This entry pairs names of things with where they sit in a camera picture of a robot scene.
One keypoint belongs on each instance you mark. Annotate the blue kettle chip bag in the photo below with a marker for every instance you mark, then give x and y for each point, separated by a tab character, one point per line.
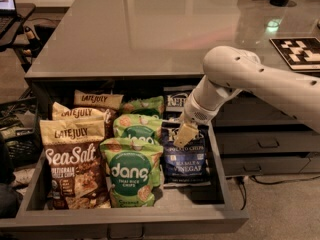
173	116
175	97
186	165

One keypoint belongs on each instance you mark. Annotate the blue Kettle chip bag front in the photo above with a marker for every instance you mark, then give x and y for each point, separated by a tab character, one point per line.
186	165

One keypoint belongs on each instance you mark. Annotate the green dang chip bag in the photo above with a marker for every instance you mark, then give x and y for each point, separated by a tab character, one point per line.
134	170
153	106
140	127

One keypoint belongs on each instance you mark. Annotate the blue Kettle chip bag back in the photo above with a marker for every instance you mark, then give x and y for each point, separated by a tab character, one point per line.
175	97

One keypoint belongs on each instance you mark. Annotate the late july bag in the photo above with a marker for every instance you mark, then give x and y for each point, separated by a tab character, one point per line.
78	175
97	100
60	112

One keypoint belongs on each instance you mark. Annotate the black plastic crate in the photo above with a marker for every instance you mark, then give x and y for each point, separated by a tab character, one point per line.
19	127

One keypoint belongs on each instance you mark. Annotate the black white fiducial marker board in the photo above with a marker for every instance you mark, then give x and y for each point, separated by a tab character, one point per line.
300	53

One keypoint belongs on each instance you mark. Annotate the closed grey drawer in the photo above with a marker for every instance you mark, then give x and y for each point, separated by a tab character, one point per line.
251	111
253	142
270	166

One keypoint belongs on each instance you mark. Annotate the Late July bag back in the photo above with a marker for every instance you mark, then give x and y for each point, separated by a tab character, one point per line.
97	100

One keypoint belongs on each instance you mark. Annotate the open grey top drawer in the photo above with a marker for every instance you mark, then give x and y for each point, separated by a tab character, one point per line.
177	211

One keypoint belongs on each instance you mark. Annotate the closed grey middle drawer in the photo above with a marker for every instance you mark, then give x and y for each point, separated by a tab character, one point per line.
253	142

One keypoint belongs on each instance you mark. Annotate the Late July bag middle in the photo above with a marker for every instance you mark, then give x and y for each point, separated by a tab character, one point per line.
60	112

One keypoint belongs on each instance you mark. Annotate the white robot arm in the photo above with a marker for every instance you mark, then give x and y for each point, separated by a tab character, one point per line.
227	71

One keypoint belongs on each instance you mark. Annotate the Late July bag front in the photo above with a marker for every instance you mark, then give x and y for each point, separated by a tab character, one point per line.
78	175

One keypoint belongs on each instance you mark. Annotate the green Dang chip bag back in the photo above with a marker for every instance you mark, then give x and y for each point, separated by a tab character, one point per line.
153	106

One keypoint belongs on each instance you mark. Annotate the blue Kettle chip bag middle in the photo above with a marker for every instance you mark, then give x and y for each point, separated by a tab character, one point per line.
173	116

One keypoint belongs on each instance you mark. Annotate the green Dang chip bag middle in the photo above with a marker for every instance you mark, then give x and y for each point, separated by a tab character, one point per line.
140	127

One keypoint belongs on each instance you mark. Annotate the closed grey upper drawer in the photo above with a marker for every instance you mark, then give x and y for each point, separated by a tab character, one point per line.
251	111

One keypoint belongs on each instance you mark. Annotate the green Dang chip bag front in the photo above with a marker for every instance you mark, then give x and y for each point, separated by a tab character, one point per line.
134	170

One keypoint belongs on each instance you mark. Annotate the closed grey lower drawer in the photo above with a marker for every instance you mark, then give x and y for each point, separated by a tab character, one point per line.
270	166

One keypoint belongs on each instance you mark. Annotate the laptop computer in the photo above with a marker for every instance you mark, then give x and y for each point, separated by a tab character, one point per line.
8	15

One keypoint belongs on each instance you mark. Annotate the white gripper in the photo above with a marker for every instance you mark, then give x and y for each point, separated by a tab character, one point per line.
196	113

